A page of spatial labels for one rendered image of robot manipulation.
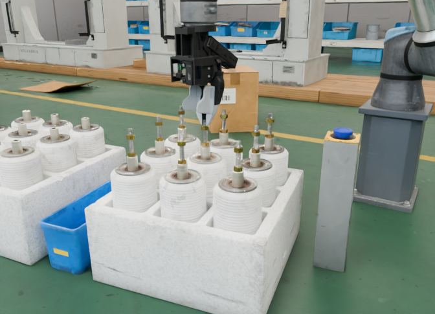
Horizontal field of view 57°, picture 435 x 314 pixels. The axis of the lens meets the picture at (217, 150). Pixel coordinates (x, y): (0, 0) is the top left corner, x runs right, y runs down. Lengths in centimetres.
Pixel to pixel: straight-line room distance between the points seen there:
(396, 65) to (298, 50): 175
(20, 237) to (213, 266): 48
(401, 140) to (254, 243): 68
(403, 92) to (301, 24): 176
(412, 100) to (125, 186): 85
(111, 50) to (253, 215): 342
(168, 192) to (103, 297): 28
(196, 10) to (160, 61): 271
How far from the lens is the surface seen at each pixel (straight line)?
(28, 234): 104
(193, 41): 82
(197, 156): 93
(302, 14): 294
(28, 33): 513
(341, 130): 89
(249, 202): 75
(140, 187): 84
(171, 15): 360
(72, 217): 108
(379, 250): 112
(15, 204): 102
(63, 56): 442
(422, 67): 120
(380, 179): 132
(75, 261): 99
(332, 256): 99
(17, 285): 103
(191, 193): 79
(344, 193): 91
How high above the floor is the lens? 56
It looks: 19 degrees down
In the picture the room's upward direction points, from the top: straight up
